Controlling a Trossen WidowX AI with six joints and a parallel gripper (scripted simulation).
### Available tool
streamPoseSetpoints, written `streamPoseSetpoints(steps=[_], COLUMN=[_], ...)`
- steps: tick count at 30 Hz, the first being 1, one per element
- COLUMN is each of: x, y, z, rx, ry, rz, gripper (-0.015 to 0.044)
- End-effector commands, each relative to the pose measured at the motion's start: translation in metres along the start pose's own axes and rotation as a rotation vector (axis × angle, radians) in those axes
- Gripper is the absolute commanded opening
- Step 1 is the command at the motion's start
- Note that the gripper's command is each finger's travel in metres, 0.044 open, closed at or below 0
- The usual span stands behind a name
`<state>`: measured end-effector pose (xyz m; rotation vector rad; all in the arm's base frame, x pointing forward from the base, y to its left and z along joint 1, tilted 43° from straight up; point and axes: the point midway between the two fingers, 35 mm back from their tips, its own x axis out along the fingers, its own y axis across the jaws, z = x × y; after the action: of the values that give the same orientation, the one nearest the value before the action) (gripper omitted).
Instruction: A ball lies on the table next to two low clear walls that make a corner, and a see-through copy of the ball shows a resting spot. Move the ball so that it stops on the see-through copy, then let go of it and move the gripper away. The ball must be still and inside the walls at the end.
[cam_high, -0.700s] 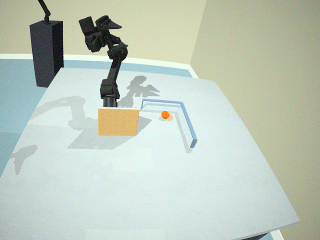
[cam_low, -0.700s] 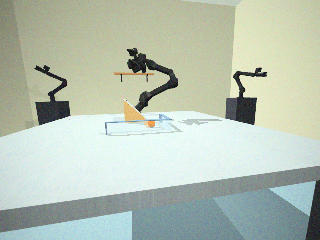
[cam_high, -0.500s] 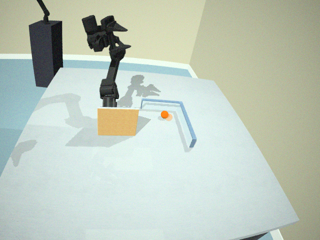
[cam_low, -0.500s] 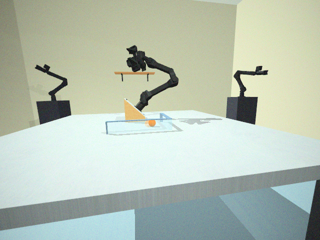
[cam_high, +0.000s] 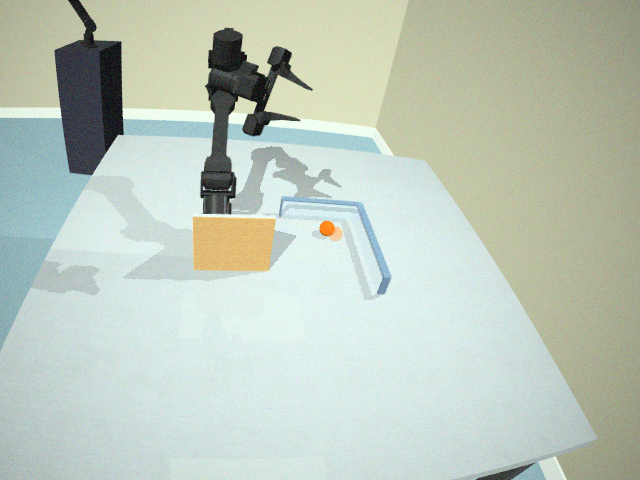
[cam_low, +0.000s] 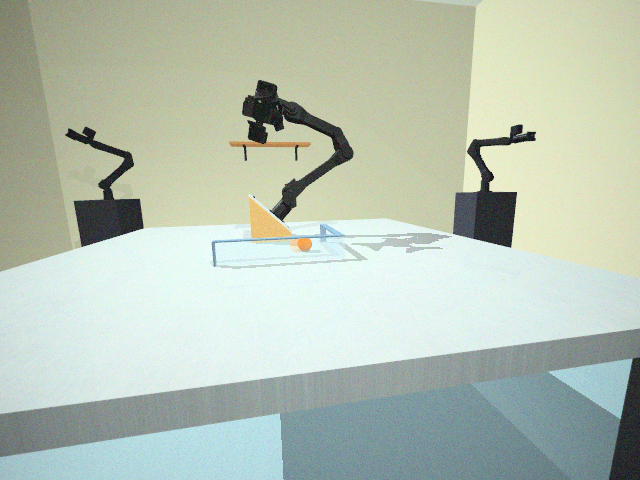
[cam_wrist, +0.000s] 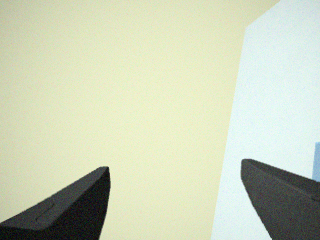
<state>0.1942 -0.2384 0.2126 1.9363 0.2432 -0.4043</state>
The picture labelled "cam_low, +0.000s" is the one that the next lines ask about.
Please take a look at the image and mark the low clear corner walls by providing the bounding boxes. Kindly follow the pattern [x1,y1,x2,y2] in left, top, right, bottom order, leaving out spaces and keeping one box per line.
[213,237,345,267]

